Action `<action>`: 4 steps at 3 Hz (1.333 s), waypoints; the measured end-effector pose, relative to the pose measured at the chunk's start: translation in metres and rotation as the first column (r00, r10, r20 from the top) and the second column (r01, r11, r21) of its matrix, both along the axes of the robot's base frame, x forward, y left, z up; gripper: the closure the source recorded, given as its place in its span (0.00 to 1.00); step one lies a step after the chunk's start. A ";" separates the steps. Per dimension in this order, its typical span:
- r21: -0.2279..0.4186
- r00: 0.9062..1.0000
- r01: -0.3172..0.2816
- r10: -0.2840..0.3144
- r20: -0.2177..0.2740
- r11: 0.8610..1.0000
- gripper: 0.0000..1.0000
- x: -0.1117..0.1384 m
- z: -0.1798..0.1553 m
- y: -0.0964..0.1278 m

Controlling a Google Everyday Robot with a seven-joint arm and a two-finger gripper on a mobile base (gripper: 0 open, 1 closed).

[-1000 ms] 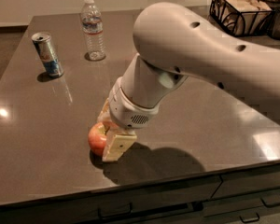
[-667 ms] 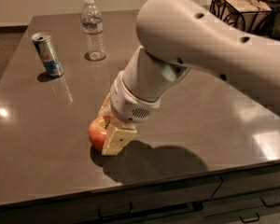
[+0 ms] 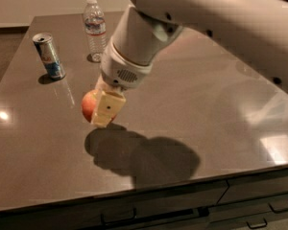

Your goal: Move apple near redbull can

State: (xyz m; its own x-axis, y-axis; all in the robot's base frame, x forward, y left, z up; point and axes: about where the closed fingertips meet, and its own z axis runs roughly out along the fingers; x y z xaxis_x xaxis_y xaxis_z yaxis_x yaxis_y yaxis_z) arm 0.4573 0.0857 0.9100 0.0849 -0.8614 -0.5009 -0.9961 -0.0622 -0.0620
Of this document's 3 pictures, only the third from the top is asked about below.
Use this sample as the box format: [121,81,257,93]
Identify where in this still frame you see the red yellow apple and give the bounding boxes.
[81,89,117,124]

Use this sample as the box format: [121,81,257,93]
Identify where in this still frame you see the left drawer handle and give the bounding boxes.
[100,207,137,226]

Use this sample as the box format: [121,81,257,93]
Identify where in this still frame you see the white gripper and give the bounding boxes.
[91,39,153,127]

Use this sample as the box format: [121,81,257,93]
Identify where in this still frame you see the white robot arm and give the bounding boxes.
[90,0,288,127]

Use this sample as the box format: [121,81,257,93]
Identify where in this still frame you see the drawer handle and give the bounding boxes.
[246,218,268,230]
[100,207,137,226]
[269,199,288,214]

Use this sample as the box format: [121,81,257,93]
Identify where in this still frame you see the silver blue redbull can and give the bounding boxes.
[33,33,65,81]

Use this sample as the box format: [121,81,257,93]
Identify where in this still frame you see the upper right drawer handle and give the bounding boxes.
[269,199,288,214]

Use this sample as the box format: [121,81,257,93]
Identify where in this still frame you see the clear plastic water bottle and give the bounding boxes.
[83,0,107,62]

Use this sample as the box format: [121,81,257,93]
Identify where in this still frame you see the lower right drawer handle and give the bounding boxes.
[246,218,268,230]

